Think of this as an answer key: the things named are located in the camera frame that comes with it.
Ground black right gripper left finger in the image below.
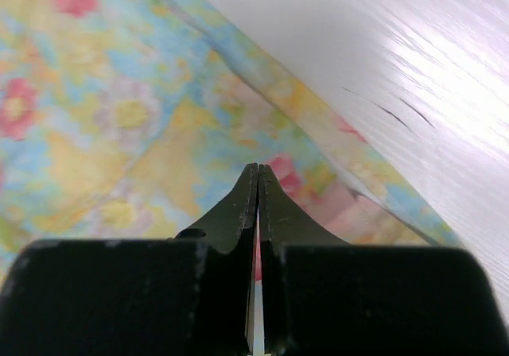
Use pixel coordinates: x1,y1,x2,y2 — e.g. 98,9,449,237
1,164,258,355

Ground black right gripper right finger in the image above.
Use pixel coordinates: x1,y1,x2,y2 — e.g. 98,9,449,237
258,165,508,355

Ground floral pastel skirt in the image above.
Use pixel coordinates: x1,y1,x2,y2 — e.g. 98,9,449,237
1,0,460,273

